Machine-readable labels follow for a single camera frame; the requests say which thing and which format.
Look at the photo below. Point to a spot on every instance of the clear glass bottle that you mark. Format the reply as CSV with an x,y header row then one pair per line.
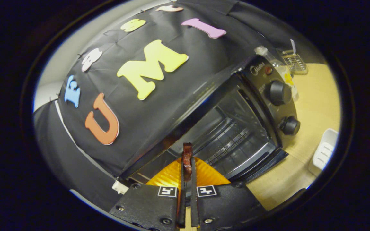
x,y
281,69

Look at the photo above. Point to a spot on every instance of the brown meat piece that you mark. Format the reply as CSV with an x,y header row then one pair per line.
x,y
187,160

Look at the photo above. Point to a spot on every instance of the white stick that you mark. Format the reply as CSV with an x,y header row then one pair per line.
x,y
293,46

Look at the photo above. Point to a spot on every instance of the black electric oven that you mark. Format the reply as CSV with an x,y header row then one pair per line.
x,y
277,93

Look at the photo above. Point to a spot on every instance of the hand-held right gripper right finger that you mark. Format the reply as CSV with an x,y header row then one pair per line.
x,y
226,205

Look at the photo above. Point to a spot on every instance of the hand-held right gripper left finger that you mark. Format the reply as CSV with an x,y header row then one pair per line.
x,y
146,205

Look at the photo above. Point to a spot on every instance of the white ribbed tray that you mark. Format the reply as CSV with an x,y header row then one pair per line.
x,y
324,154

